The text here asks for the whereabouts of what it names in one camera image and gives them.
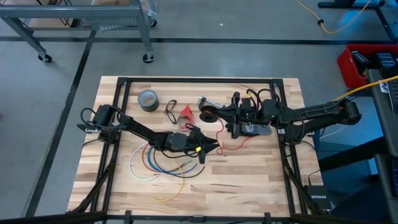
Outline short black cord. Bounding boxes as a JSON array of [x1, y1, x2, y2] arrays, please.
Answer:
[[152, 148, 206, 179]]

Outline black device box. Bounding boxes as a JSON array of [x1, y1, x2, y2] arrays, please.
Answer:
[[374, 52, 398, 71], [350, 50, 371, 75]]

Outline black aluminium table frame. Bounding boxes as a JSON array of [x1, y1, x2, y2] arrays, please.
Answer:
[[0, 77, 398, 224]]

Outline grey duct tape roll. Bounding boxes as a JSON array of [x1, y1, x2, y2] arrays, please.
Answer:
[[137, 89, 160, 113]]

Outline yellow hanging cable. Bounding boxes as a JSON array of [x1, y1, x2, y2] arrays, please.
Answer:
[[332, 75, 398, 102]]

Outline black floor stand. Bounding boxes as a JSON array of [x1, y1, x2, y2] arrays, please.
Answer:
[[317, 0, 398, 44]]

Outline grey metal wheeled cart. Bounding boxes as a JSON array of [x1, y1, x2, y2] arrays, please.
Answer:
[[0, 0, 159, 64]]

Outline tape roll with red dispenser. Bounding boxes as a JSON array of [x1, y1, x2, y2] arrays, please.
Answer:
[[176, 105, 196, 130]]

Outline yellow floor cable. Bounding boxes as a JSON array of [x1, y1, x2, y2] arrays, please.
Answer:
[[294, 0, 373, 35]]

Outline black plastic spool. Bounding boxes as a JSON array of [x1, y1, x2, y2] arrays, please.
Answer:
[[198, 105, 219, 124]]

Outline short blue cord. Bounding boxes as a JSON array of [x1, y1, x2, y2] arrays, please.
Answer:
[[146, 145, 198, 175]]

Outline short green cord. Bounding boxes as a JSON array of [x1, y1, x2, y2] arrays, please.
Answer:
[[150, 146, 193, 174]]

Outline long thin red cord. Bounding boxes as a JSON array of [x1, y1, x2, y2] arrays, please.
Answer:
[[202, 109, 254, 156]]

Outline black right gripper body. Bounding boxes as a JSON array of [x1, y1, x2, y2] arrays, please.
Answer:
[[230, 91, 265, 140]]

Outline short white cord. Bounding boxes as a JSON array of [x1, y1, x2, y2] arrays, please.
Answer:
[[129, 142, 160, 181]]

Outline black C-clamp with silver screw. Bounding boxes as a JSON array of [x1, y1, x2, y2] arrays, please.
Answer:
[[197, 95, 225, 113]]

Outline black safety glasses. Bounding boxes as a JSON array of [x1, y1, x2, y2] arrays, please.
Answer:
[[164, 99, 178, 124]]

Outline black network switch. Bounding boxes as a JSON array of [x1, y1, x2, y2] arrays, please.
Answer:
[[303, 185, 333, 213]]

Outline short yellow cord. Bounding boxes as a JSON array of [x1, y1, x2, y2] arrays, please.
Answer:
[[151, 154, 186, 203]]

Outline short red cord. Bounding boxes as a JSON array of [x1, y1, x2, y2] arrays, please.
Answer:
[[141, 143, 186, 174]]

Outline red plastic bin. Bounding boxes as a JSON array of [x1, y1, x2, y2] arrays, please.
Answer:
[[337, 43, 398, 90]]

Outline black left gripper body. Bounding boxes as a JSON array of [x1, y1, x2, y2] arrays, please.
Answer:
[[185, 123, 207, 165]]

